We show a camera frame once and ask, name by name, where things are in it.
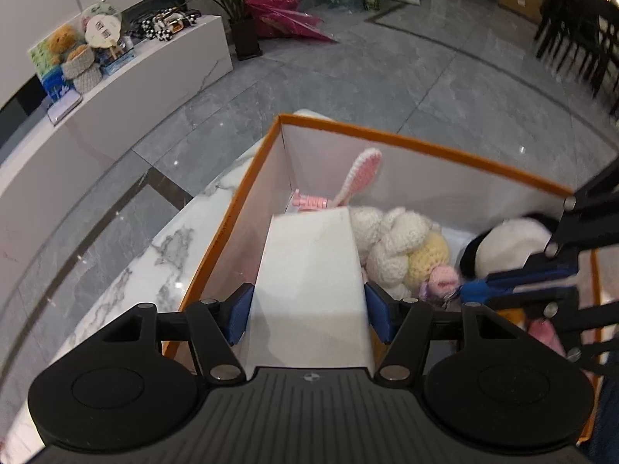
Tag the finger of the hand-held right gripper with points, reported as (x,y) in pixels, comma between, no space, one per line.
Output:
(532,296)
(532,273)

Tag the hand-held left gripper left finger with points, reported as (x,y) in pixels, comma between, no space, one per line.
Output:
(239,312)

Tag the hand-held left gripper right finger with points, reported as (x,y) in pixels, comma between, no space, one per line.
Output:
(379,312)

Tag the white black plush toy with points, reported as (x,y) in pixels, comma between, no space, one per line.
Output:
(512,246)

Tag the crochet bunny toy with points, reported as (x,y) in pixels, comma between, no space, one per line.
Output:
(401,246)

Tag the orange storage box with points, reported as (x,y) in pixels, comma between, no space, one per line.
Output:
(227,237)

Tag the white tissue pack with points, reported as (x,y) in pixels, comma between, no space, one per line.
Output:
(309,270)

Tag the pink plastic toy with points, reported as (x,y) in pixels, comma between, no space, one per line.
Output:
(309,200)

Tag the person's blue clothing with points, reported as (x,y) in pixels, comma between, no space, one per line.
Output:
(604,420)

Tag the white marble TV cabinet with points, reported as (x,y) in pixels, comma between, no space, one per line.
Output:
(135,96)

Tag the dark dining chairs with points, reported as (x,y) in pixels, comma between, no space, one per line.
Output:
(580,38)

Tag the grey laptop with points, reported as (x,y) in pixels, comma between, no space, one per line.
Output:
(64,107)

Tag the blue tissue box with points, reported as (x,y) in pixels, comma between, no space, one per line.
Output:
(117,61)

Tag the blue painting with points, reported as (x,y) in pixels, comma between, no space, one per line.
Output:
(55,89)

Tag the pink umbrella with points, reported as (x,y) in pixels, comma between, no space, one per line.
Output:
(285,17)

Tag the black white checkered toy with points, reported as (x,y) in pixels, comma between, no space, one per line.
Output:
(164,22)

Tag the long-leaf potted plant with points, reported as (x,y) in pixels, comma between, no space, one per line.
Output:
(237,0)

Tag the round white fan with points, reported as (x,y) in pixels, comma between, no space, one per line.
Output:
(102,30)

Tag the green painting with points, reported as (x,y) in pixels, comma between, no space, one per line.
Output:
(39,58)

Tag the brown teddy bear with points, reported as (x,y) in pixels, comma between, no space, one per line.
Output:
(63,39)

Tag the floral round fan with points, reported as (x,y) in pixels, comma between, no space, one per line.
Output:
(99,8)

